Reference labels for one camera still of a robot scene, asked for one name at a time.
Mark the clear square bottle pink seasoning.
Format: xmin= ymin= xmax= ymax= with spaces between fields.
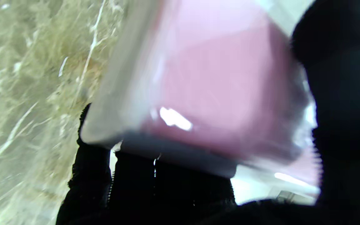
xmin=121 ymin=0 xmax=321 ymax=188

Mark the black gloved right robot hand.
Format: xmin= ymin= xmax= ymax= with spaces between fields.
xmin=57 ymin=0 xmax=360 ymax=225

